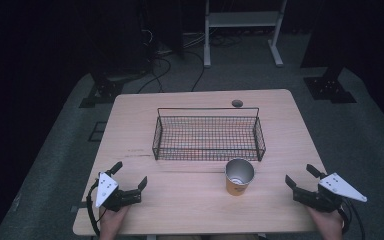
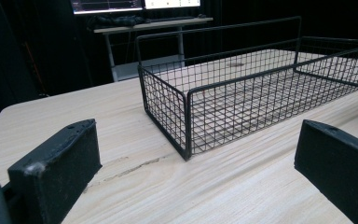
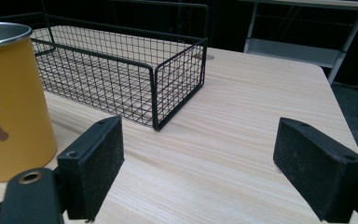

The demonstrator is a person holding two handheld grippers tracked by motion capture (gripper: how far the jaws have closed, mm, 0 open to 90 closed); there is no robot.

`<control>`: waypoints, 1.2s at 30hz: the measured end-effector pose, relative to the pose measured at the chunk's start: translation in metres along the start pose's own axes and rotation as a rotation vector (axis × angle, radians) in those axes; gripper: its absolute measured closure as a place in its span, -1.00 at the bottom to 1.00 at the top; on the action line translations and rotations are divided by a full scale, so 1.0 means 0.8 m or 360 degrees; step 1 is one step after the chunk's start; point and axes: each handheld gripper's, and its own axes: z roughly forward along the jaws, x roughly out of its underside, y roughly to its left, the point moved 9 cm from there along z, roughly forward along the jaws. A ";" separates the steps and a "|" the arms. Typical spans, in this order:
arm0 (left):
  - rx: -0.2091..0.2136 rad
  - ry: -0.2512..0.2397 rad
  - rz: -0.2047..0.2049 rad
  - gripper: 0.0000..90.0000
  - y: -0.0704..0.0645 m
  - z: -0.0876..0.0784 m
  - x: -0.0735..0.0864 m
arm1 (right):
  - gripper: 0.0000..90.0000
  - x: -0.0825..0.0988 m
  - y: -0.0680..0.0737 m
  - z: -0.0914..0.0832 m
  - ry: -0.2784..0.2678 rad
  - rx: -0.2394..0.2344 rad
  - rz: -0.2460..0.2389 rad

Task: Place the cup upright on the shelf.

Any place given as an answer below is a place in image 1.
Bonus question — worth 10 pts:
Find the black stand base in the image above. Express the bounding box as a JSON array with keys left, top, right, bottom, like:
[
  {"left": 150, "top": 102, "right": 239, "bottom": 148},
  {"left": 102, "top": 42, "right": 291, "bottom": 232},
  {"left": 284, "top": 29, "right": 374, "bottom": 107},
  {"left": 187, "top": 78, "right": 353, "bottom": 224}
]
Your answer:
[
  {"left": 78, "top": 73, "right": 126, "bottom": 109},
  {"left": 302, "top": 65, "right": 358, "bottom": 105}
]

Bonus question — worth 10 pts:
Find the orange paper cup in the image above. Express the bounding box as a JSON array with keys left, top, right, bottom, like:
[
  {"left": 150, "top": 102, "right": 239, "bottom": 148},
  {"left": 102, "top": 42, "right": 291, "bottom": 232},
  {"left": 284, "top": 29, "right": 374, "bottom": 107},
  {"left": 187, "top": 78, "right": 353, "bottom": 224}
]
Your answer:
[{"left": 224, "top": 157, "right": 256, "bottom": 197}]

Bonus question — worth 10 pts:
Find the white metal desk frame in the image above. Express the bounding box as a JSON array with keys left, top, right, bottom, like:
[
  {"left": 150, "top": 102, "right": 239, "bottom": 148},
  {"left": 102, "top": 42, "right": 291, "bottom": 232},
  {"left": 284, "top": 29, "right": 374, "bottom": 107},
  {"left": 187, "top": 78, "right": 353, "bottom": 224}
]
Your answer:
[{"left": 203, "top": 0, "right": 289, "bottom": 69}]

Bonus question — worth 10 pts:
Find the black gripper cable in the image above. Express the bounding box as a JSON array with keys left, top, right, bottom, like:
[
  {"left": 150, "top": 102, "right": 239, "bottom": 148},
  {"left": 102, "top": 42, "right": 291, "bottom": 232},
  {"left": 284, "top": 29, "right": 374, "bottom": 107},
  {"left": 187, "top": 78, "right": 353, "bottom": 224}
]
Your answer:
[
  {"left": 85, "top": 179, "right": 102, "bottom": 238},
  {"left": 339, "top": 198, "right": 367, "bottom": 240}
]

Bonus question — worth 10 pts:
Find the black wire basket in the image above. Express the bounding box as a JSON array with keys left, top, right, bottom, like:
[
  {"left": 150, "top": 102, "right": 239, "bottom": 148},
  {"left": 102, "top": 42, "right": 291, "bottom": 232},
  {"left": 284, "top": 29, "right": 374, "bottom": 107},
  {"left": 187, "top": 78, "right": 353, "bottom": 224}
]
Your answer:
[{"left": 151, "top": 106, "right": 267, "bottom": 163}]

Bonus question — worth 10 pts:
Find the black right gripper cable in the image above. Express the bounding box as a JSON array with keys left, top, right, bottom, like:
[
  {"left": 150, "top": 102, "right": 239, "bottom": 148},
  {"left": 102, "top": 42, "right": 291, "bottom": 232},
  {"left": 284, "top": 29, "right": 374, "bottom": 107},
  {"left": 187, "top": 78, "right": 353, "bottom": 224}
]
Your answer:
[{"left": 339, "top": 198, "right": 367, "bottom": 240}]

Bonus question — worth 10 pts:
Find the dark floor socket plate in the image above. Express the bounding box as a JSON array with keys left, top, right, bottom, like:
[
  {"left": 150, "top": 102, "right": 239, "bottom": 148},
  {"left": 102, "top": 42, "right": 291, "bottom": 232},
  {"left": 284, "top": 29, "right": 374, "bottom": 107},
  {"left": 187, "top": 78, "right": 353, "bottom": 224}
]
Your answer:
[{"left": 87, "top": 121, "right": 108, "bottom": 143}]

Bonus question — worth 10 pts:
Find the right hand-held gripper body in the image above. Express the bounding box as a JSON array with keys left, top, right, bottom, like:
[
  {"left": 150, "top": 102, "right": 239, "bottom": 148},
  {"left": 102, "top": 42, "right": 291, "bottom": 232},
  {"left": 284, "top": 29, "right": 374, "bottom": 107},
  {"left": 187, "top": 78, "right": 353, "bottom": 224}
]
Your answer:
[{"left": 292, "top": 172, "right": 368, "bottom": 214}]

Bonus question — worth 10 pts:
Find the person's left hand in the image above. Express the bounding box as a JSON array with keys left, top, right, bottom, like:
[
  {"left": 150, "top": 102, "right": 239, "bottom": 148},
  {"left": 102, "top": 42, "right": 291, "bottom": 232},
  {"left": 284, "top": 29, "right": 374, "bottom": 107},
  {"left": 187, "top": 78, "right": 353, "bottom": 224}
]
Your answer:
[{"left": 98, "top": 204, "right": 131, "bottom": 240}]

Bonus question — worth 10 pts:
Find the person's right hand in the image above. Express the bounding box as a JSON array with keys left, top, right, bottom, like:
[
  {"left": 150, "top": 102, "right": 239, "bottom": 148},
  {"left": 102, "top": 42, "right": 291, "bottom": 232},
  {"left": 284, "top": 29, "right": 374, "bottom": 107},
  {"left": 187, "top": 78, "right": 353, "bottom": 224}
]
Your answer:
[{"left": 306, "top": 205, "right": 345, "bottom": 240}]

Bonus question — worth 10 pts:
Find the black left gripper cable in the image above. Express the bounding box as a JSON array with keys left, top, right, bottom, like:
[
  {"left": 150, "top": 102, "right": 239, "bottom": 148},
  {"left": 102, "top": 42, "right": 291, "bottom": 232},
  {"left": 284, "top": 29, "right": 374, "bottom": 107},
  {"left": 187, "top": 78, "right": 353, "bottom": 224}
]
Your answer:
[{"left": 85, "top": 179, "right": 102, "bottom": 238}]

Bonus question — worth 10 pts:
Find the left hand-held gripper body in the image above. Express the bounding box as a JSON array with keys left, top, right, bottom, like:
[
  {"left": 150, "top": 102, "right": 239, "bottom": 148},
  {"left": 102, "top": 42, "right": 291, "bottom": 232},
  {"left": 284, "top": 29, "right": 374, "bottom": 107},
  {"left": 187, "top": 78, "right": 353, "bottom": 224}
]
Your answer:
[{"left": 94, "top": 171, "right": 143, "bottom": 213}]

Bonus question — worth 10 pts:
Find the black floor cable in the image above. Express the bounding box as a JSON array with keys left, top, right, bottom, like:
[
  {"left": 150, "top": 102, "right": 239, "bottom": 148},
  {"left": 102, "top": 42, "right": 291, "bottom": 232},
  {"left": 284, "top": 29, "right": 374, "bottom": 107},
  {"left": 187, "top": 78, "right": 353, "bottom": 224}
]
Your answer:
[
  {"left": 183, "top": 49, "right": 206, "bottom": 93},
  {"left": 136, "top": 57, "right": 173, "bottom": 95}
]

